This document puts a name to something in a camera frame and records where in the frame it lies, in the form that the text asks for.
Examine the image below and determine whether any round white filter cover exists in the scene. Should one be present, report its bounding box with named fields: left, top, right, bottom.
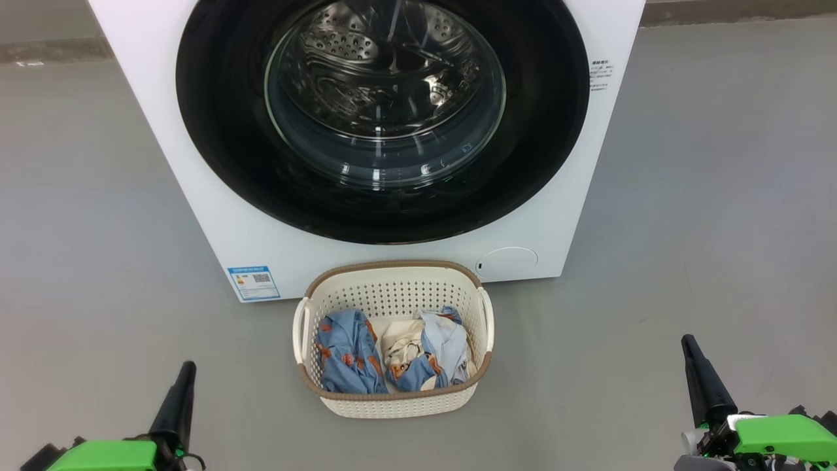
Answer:
left=476, top=247, right=539, bottom=275

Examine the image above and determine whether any printed text label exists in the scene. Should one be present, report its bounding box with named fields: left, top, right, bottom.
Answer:
left=589, top=60, right=615, bottom=92

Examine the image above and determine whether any cream perforated laundry basket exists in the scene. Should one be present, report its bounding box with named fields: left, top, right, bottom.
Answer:
left=292, top=260, right=495, bottom=419

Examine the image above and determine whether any blue garment with orange print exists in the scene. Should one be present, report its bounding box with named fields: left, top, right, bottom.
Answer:
left=315, top=309, right=389, bottom=394

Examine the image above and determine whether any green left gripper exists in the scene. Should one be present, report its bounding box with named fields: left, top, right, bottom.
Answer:
left=46, top=361, right=197, bottom=471

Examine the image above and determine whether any black round glass washer door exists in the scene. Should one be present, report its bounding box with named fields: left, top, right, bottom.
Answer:
left=175, top=0, right=591, bottom=245

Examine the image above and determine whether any white front-load washing machine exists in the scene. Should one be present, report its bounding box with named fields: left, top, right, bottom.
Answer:
left=88, top=0, right=647, bottom=303

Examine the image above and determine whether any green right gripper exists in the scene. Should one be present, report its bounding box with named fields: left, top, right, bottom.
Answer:
left=681, top=335, right=837, bottom=471

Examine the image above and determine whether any cream and light-blue garment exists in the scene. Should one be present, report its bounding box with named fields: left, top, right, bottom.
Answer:
left=381, top=306, right=477, bottom=393

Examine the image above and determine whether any blue energy label sticker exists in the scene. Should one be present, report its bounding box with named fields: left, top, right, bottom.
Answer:
left=227, top=266, right=281, bottom=302

